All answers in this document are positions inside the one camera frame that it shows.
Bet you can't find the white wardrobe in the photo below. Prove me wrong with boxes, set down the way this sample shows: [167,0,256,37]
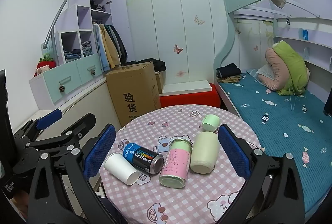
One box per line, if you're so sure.
[125,0,229,85]

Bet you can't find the beige folded clothes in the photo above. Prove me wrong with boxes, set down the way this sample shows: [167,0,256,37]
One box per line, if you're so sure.
[218,76,240,83]

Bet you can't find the large cardboard box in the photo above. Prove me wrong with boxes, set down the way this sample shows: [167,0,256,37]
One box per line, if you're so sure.
[105,61,162,128]

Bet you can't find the tall pale green cup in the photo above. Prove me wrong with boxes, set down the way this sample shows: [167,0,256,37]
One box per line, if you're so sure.
[190,132,219,174]

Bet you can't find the small pale green cup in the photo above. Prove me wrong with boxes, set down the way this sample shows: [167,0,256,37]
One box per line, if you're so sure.
[202,114,221,133]

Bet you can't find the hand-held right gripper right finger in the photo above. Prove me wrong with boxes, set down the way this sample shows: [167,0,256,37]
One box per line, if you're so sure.
[217,124,310,224]

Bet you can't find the beige hanging jacket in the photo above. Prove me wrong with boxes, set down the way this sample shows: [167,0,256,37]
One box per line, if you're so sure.
[100,25,121,69]

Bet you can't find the green and pink folded quilt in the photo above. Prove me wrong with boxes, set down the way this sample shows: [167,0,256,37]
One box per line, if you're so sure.
[255,40,311,96]

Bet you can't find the white wall shelf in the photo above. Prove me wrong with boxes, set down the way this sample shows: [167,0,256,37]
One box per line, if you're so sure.
[273,20,332,71]

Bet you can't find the red plush toy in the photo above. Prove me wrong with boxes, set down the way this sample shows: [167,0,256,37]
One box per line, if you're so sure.
[34,54,57,77]

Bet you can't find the black clothing pile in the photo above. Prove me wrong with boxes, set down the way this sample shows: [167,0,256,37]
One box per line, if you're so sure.
[135,58,166,73]

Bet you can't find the folded jeans stack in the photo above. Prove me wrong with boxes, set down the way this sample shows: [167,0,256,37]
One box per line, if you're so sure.
[63,49,82,63]

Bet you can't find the white board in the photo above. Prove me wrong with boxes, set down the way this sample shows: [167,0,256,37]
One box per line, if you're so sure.
[162,80,212,94]

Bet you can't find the dark folded clothes in cubby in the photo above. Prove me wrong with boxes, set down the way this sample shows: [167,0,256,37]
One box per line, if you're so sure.
[91,0,106,12]

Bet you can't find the light blue hanging shirt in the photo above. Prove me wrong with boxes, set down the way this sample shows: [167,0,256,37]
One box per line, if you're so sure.
[93,24,111,72]

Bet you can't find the small cardboard box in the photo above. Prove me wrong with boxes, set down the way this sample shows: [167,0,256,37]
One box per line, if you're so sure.
[155,71,165,95]

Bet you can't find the black folded clothes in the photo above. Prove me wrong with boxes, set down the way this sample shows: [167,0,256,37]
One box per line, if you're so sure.
[216,63,242,79]

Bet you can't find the stepped shelf cabinet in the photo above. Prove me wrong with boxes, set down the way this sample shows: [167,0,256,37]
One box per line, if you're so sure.
[29,0,114,105]

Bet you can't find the black and blue can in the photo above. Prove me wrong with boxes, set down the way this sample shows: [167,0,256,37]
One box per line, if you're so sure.
[123,142,165,175]

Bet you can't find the pink labelled glass jar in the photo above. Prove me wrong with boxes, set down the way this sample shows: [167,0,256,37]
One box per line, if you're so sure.
[159,137,194,189]

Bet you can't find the grey metal handrail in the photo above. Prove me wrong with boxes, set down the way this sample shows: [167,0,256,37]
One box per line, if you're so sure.
[42,0,110,50]

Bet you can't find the white pillow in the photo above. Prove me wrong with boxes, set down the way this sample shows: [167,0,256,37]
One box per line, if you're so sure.
[255,63,275,82]

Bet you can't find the teal candy print bedsheet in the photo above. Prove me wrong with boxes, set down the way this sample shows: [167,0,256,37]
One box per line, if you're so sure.
[216,72,332,214]

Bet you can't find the white paper cup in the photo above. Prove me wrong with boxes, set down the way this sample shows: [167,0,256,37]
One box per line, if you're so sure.
[104,153,141,186]

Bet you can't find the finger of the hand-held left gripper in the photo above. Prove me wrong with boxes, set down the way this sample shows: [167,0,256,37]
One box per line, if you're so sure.
[14,108,63,145]
[26,113,97,154]

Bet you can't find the folded grey clothes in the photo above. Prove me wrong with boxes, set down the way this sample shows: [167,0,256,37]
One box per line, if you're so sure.
[81,41,94,57]

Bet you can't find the red ottoman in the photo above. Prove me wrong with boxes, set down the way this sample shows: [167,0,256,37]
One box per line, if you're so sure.
[159,83,221,110]

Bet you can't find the pink checkered tablecloth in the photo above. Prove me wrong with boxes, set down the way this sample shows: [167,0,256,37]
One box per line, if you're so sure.
[99,104,265,224]

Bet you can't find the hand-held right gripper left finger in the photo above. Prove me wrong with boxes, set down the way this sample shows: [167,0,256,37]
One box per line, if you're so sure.
[28,124,117,224]

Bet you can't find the dark hanging jacket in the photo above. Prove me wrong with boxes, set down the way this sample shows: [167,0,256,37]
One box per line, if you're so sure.
[109,25,128,65]

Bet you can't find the grey cloth bundle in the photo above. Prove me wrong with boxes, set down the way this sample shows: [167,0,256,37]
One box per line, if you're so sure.
[268,0,287,9]

